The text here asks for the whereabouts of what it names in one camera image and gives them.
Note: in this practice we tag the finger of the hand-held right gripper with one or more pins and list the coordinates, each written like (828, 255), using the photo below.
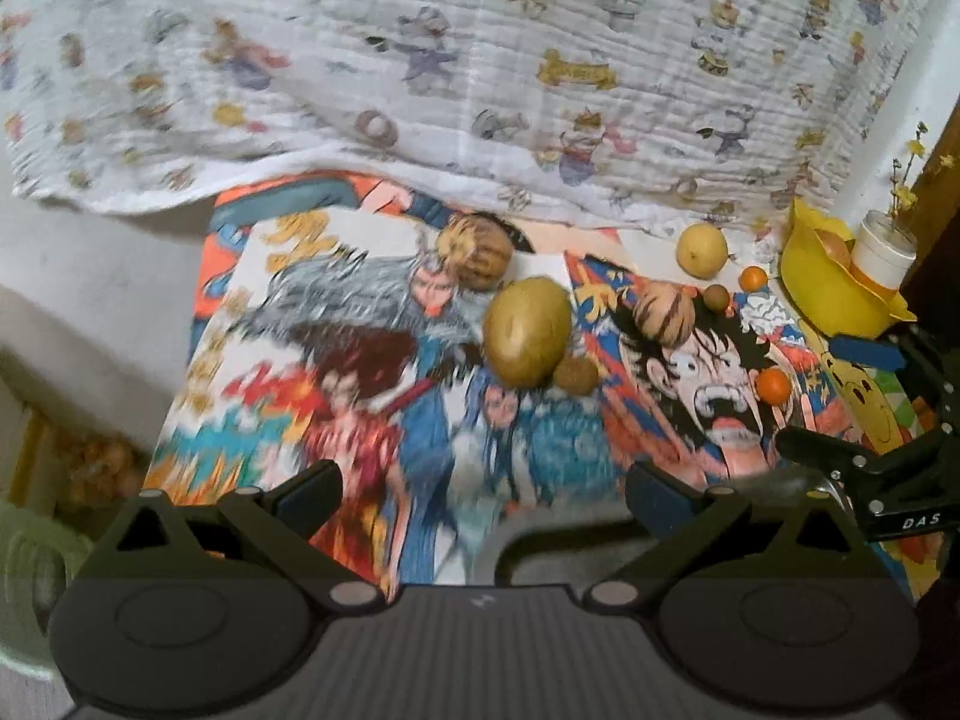
(817, 446)
(862, 351)

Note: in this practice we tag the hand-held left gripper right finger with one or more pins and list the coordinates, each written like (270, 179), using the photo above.
(651, 493)

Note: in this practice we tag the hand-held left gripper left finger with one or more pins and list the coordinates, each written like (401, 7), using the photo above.
(321, 486)

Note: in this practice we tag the yellow plastic bowl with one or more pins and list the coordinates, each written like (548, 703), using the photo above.
(829, 296)

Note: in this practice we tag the round yellow pear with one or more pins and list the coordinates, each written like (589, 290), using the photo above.
(703, 249)

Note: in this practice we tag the large anime figures poster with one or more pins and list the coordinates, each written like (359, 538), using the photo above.
(337, 390)

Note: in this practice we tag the pale orange grapefruit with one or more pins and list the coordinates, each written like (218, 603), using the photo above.
(836, 246)

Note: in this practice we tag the small orange tangerine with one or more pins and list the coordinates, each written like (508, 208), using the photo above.
(752, 279)

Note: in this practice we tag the small brown kiwi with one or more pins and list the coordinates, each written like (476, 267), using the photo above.
(576, 375)

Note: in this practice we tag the tiny brown round fruit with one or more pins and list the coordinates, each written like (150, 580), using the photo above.
(715, 297)

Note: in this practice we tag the yellow flower sprig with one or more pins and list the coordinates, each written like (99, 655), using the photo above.
(904, 184)

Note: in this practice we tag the small striped orange pumpkin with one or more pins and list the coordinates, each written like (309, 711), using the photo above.
(665, 313)

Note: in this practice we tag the large tan oval melon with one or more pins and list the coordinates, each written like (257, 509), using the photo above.
(527, 331)

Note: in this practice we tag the blurred orange patterned object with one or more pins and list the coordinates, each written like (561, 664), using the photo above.
(97, 465)

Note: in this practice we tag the brown striped round melon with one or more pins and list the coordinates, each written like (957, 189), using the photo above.
(476, 251)

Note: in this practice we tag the green plastic stool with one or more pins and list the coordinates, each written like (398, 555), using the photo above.
(26, 577)

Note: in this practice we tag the white cartoon printed blanket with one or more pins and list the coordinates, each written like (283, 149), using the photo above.
(450, 52)

